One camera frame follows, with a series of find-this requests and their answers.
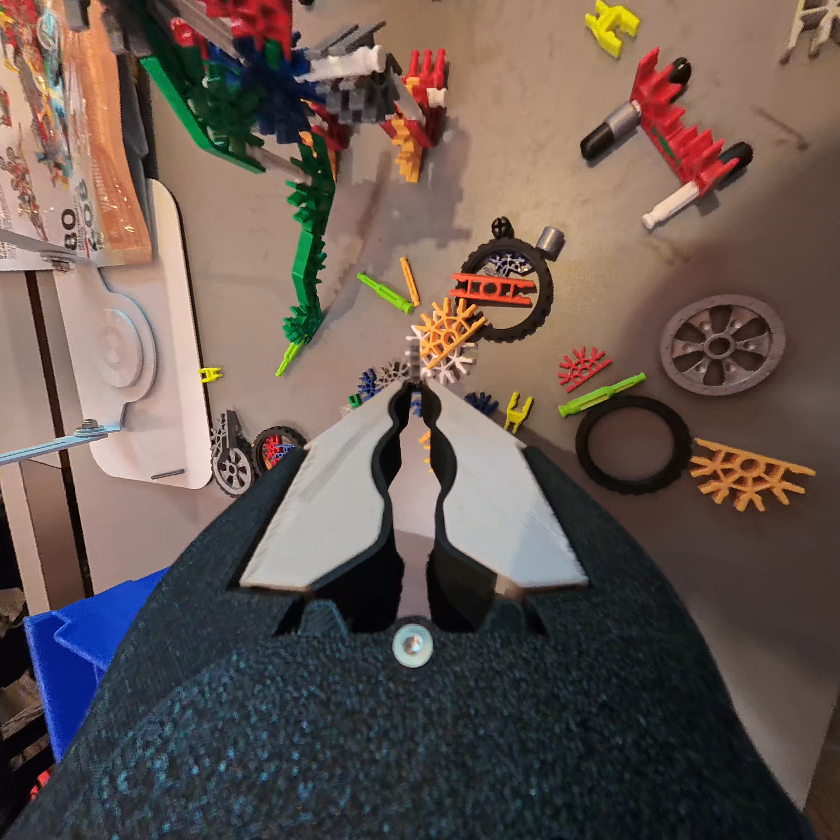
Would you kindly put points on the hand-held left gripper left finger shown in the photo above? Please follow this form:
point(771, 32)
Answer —
point(321, 512)

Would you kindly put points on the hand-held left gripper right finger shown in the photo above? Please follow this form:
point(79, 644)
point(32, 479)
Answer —
point(505, 518)

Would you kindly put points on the small grey toy piece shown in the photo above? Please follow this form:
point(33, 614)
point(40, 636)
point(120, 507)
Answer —
point(413, 358)

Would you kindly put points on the blue plastic bin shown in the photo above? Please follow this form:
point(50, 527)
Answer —
point(72, 656)

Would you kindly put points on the small black tire colourful hub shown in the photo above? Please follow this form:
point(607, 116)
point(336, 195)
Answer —
point(259, 453)

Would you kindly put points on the small grey toy wheel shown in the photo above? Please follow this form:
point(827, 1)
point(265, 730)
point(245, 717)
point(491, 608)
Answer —
point(233, 469)

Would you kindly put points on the yellow toy clip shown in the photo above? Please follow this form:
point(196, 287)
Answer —
point(607, 29)
point(515, 413)
point(210, 375)

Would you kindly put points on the empty black toy tire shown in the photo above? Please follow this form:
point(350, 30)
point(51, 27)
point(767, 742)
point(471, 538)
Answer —
point(585, 446)

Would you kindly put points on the small blue toy connector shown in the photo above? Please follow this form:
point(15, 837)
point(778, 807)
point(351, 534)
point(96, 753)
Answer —
point(369, 382)
point(481, 401)

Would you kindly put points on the lime green toy rod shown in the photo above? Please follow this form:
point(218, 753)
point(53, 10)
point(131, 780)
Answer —
point(600, 396)
point(384, 292)

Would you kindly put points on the small grey toy connector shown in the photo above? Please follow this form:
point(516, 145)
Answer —
point(394, 373)

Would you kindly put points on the white snowflake toy connector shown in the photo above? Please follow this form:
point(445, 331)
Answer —
point(456, 367)

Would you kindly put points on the small red toy connector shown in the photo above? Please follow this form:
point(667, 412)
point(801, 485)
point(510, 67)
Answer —
point(581, 371)

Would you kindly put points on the orange snowflake toy connector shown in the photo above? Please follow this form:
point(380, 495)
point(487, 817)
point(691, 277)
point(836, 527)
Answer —
point(459, 321)

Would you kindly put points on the black toy tire blue hub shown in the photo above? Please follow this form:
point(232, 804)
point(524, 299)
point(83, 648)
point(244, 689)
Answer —
point(543, 315)

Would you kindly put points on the orange-red ladder toy connector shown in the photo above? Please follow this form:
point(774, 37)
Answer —
point(518, 295)

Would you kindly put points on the white board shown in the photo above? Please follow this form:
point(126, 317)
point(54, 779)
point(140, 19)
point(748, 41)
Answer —
point(170, 328)

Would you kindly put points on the short orange toy rod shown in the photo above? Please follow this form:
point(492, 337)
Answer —
point(409, 279)

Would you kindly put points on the orange half-round toy connector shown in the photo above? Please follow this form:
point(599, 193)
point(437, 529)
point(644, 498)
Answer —
point(774, 463)

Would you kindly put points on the grey toy spacer cylinder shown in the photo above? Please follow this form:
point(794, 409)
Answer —
point(551, 244)

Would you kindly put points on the small black toy connector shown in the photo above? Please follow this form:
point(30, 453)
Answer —
point(502, 228)

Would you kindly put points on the grey toy wheel hub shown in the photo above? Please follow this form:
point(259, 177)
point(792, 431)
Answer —
point(754, 367)

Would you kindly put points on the large colourful toy construction model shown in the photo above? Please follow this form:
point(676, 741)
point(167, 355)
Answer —
point(275, 98)

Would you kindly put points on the red toy assembly black wheels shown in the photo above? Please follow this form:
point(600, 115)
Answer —
point(676, 131)

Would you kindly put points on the printed cardboard toy box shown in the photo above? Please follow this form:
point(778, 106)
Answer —
point(65, 131)

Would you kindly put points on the grey metal bracket bar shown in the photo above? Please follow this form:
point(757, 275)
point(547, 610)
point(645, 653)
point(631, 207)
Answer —
point(39, 248)
point(39, 449)

